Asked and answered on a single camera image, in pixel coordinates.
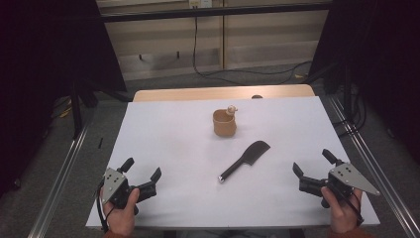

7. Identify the metal floor rail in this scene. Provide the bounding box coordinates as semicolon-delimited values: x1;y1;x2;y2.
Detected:
28;125;90;238
328;97;420;238

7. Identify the left hand-held gripper cable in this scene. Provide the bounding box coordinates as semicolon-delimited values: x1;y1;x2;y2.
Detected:
96;184;111;233

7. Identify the black metal stand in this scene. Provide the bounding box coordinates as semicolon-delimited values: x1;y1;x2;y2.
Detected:
70;78;132;140

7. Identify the black toy cleaver knife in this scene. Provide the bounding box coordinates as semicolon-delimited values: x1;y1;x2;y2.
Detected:
217;140;271;184

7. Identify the hand-held gripper cable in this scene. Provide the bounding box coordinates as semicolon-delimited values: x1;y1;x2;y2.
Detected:
330;184;365;226
96;184;111;233

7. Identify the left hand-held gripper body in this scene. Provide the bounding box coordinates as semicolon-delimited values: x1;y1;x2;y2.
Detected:
102;167;158;216

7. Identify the long beige desk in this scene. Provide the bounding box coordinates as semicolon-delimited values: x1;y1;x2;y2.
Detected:
95;0;333;24

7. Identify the right hand-held gripper cable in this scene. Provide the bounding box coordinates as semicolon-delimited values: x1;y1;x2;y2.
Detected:
330;184;365;226

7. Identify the black wall cable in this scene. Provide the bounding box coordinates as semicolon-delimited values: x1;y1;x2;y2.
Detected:
192;16;313;85

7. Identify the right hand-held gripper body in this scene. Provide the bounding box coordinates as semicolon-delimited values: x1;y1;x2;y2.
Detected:
298;163;380;208

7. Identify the person's left hand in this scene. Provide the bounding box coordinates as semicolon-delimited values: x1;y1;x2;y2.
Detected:
102;187;141;236

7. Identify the bundle of black floor cables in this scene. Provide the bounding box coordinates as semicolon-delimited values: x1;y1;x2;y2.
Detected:
333;82;368;137

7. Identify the wooden table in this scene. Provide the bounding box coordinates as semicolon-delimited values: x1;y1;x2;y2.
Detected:
132;83;316;103

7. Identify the person's right hand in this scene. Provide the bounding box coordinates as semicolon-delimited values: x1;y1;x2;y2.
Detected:
320;186;364;234

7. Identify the white table cover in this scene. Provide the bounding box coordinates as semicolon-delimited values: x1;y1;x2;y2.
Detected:
85;95;380;230

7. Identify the white wall socket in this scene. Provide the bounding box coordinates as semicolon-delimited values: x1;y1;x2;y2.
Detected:
188;0;213;9

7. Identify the tan cup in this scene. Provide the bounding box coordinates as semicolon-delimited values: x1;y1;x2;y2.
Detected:
212;109;238;138

